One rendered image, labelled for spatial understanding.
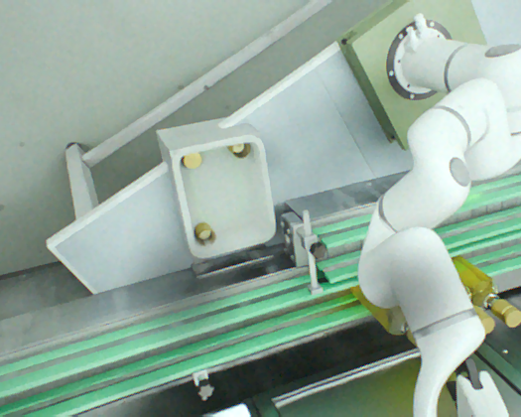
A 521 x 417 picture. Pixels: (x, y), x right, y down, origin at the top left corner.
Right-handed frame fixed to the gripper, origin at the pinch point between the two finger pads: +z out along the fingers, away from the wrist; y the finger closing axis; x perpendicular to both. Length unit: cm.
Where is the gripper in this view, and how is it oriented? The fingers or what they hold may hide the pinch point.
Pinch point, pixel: (457, 374)
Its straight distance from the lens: 110.5
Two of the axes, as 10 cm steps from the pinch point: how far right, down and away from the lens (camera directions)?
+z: -1.2, -3.8, 9.1
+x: -9.9, 1.4, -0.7
